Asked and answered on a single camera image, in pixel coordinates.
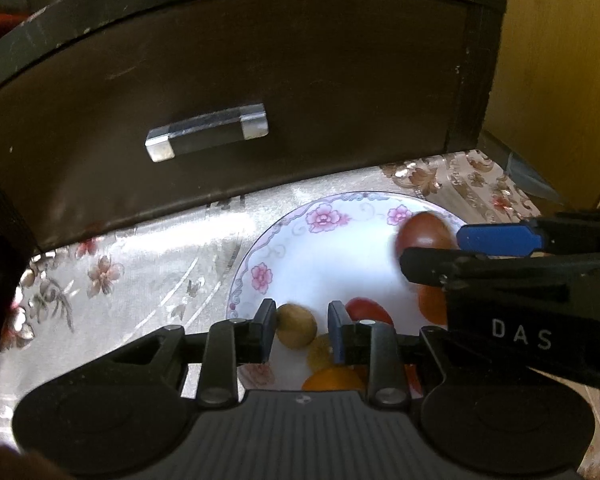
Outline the metal drawer handle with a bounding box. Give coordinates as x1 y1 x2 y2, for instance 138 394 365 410
145 103 271 162

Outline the large dark red tomato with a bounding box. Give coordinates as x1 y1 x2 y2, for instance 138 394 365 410
395 211 460 261

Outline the beige floral tablecloth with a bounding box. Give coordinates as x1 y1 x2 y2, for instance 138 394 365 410
0 150 600 480

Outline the yellow wooden cabinet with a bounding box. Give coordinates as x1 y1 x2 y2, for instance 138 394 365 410
480 0 600 211

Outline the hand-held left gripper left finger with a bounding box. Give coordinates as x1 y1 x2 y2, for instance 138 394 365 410
105 298 278 406

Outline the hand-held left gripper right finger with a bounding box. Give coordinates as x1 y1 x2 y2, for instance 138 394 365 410
327 300 486 407

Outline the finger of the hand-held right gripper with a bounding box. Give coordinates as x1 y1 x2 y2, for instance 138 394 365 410
399 247 600 290
456 210 600 257

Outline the bright red tomato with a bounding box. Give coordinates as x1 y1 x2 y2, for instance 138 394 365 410
344 297 396 328

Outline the dark wooden nightstand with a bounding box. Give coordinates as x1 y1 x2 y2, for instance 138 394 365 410
0 0 508 256

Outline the white floral plate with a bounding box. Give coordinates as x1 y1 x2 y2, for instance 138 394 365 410
226 191 468 393

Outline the orange tangerine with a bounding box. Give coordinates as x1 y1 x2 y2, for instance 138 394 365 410
301 367 368 392
418 285 451 325

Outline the tan longan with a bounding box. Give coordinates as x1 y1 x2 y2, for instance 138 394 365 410
276 303 318 348

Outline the greenish brown longan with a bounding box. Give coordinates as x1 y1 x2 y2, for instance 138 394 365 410
306 334 337 372

